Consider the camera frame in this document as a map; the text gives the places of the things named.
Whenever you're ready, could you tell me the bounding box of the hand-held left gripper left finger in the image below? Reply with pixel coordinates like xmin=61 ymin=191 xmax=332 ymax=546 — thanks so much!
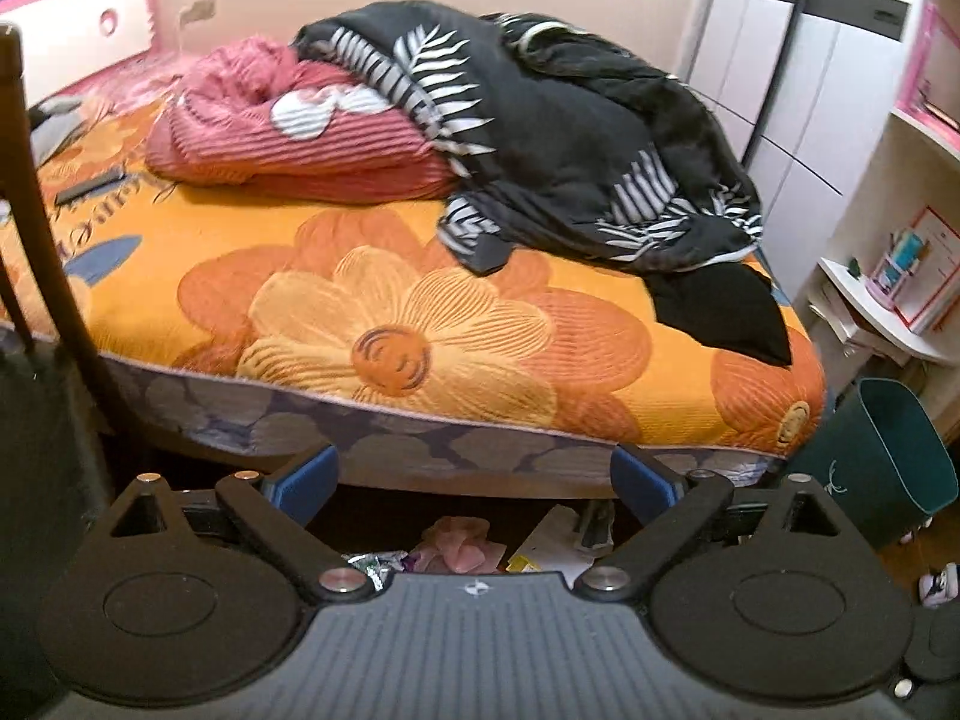
xmin=111 ymin=444 xmax=376 ymax=605

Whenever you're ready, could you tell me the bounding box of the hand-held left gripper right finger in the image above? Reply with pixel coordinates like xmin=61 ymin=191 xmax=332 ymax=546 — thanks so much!
xmin=574 ymin=446 xmax=842 ymax=602

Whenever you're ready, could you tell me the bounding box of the pink net bag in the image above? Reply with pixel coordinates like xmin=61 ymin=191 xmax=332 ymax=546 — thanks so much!
xmin=416 ymin=516 xmax=503 ymax=575

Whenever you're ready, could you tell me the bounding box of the teal trash bin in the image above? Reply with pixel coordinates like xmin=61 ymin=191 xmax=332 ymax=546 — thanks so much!
xmin=780 ymin=377 xmax=959 ymax=548

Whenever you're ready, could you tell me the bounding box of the white paper sheet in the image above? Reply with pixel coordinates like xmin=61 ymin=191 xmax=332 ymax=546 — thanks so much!
xmin=517 ymin=502 xmax=616 ymax=578

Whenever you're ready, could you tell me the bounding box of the silver foil wrapper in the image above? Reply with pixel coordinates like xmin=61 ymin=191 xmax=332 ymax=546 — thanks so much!
xmin=343 ymin=551 xmax=410 ymax=592

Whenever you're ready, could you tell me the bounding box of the bed with orange floral cover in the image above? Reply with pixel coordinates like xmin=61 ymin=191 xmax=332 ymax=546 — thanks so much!
xmin=0 ymin=67 xmax=830 ymax=500

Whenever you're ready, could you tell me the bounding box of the plain black cloth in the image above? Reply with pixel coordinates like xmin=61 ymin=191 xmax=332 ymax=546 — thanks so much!
xmin=646 ymin=266 xmax=794 ymax=368

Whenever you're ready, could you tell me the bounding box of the white and purple toy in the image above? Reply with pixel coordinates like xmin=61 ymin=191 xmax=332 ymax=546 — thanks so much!
xmin=919 ymin=566 xmax=960 ymax=608

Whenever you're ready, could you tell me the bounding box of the pink pen holder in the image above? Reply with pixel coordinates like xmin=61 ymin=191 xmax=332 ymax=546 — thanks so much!
xmin=866 ymin=251 xmax=912 ymax=308

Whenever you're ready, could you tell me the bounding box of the pink ribbed blanket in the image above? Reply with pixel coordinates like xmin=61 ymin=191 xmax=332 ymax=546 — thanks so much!
xmin=145 ymin=37 xmax=462 ymax=203

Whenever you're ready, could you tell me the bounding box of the teal stationery case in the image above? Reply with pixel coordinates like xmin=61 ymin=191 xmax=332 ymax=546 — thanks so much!
xmin=889 ymin=231 xmax=925 ymax=271

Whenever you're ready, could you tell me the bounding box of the black leaf print blanket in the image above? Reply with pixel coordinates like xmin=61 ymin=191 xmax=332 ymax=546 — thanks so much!
xmin=292 ymin=4 xmax=764 ymax=275

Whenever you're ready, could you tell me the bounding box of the black remote control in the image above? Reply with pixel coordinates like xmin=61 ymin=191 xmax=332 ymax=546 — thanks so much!
xmin=55 ymin=171 xmax=125 ymax=205

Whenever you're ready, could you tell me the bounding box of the red bordered white book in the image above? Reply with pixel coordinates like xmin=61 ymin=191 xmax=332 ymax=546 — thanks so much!
xmin=896 ymin=206 xmax=960 ymax=335

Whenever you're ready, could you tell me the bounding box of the white shelf unit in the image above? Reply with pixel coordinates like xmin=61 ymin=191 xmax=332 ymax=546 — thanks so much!
xmin=795 ymin=0 xmax=960 ymax=398

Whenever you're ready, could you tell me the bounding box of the white wardrobe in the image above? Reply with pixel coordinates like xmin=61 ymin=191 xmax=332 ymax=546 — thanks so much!
xmin=686 ymin=0 xmax=938 ymax=301

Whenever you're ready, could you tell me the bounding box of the grey cloth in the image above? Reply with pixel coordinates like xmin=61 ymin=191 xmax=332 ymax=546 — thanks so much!
xmin=28 ymin=97 xmax=91 ymax=166

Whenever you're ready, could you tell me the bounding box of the pink framed board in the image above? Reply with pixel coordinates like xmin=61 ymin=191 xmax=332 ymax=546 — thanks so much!
xmin=900 ymin=4 xmax=960 ymax=136

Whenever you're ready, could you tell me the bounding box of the pink and white headboard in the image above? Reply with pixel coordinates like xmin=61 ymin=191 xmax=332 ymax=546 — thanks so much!
xmin=0 ymin=0 xmax=158 ymax=102

